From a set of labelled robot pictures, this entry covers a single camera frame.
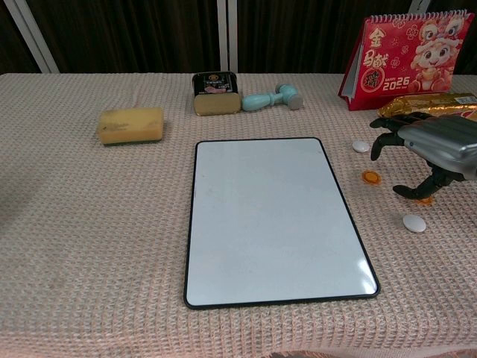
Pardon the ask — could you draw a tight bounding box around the gold foil snack package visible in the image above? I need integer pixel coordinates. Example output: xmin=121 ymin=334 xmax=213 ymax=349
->
xmin=376 ymin=92 xmax=477 ymax=122

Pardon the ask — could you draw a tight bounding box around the black gold luncheon meat can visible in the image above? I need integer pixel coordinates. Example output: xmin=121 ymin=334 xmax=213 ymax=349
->
xmin=192 ymin=72 xmax=242 ymax=117

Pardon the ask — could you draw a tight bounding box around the white vertical frame post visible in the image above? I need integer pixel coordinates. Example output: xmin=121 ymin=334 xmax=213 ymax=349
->
xmin=218 ymin=0 xmax=239 ymax=74

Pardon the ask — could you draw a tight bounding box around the red 2026 desk calendar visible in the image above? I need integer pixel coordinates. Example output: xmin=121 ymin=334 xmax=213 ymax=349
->
xmin=338 ymin=10 xmax=475 ymax=111

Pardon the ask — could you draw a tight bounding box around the teal toy hammer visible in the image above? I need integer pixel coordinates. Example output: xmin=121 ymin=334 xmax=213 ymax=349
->
xmin=241 ymin=83 xmax=303 ymax=112

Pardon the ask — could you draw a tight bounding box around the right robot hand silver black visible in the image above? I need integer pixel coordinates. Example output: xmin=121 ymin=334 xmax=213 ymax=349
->
xmin=370 ymin=111 xmax=477 ymax=204

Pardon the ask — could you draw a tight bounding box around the pink waffle tablecloth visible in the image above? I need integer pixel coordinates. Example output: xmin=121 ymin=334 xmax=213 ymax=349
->
xmin=0 ymin=72 xmax=477 ymax=358

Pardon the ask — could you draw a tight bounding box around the white slanted frame post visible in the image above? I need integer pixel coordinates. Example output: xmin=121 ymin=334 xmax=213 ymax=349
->
xmin=3 ymin=0 xmax=60 ymax=74

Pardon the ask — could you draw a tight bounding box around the black pleated curtain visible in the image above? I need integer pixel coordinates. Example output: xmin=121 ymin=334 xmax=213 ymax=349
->
xmin=0 ymin=0 xmax=477 ymax=75

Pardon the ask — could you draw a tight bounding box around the white board with black rim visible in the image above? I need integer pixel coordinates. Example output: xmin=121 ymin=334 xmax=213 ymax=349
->
xmin=183 ymin=136 xmax=381 ymax=310

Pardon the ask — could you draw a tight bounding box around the yellow sponge green base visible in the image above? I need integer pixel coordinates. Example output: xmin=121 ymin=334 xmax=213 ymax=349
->
xmin=95 ymin=107 xmax=165 ymax=147

